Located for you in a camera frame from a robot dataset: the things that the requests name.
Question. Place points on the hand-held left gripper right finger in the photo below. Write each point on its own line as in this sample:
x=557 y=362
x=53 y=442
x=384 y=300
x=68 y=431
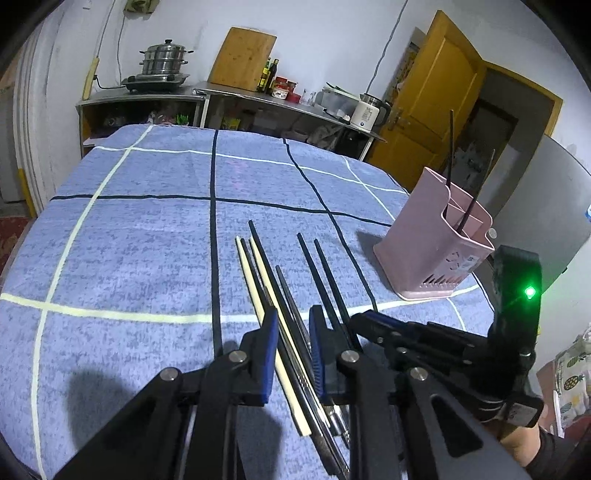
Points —
x=318 y=355

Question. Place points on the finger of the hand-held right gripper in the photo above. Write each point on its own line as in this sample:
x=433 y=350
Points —
x=388 y=324
x=383 y=344

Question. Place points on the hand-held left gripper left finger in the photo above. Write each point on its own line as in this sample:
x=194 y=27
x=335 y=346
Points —
x=270 y=360

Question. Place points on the grey metal chopstick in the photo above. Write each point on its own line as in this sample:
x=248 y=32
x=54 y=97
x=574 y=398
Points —
x=291 y=300

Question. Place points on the black chopstick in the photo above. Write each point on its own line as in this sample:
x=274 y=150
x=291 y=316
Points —
x=478 y=189
x=449 y=152
x=272 y=272
x=318 y=277
x=334 y=281
x=251 y=267

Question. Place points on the cream chopstick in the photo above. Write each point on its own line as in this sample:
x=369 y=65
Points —
x=263 y=272
x=248 y=277

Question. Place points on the pink utensil holder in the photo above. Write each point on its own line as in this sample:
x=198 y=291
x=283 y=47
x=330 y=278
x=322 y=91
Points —
x=425 y=244

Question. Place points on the person's right forearm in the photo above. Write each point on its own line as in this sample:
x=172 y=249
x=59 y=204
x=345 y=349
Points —
x=524 y=450

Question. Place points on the person's right hand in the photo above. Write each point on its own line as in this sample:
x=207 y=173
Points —
x=487 y=408

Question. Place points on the pineapple print cloth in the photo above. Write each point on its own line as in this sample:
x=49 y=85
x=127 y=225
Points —
x=572 y=383

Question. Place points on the grey panel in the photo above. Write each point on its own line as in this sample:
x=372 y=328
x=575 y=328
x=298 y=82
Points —
x=540 y=198

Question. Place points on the blue checked cloth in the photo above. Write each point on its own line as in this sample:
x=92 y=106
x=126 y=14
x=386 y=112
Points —
x=138 y=240

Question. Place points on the white electric kettle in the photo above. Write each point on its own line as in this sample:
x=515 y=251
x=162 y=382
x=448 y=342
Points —
x=364 y=115

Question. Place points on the clear plastic container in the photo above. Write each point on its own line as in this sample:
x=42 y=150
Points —
x=337 y=104

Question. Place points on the yellow wooden door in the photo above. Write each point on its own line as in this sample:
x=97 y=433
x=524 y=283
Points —
x=429 y=101

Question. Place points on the red lidded container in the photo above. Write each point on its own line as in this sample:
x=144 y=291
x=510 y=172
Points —
x=292 y=92

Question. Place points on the steel counter table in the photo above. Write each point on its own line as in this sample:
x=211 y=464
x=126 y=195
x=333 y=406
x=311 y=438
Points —
x=258 y=99

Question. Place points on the red jar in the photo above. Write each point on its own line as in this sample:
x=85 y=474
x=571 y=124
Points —
x=280 y=87

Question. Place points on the green oil bottle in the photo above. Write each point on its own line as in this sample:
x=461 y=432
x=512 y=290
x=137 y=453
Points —
x=265 y=76

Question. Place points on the red rug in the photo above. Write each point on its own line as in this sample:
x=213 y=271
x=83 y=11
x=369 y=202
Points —
x=11 y=240

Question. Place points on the steel stove cabinet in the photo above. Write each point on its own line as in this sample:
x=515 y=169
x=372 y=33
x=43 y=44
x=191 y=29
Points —
x=138 y=99

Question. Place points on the gas stove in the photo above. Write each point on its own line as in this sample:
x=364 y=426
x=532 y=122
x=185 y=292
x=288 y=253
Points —
x=154 y=83

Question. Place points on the wooden cutting board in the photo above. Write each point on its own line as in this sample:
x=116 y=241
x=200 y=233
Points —
x=242 y=57

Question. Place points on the steel steamer pot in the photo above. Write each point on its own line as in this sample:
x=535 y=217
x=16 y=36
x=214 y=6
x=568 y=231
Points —
x=164 y=57

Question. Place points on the wooden rolling pin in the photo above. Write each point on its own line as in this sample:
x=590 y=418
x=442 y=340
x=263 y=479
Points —
x=90 y=78

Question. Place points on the yellow door frame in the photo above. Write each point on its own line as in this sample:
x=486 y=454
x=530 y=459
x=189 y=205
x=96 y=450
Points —
x=521 y=81

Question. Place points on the paper wall hanging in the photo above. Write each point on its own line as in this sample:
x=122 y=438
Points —
x=405 y=67

